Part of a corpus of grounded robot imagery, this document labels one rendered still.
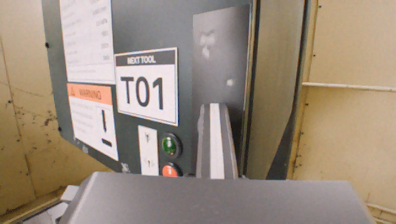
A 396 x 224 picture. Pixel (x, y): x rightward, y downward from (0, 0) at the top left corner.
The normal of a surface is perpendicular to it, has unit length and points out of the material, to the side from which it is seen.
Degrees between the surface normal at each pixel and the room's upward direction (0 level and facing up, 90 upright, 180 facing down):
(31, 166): 90
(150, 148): 90
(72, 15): 90
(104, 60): 90
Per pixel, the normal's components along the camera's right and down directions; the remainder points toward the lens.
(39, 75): 0.84, 0.14
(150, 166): -0.55, 0.18
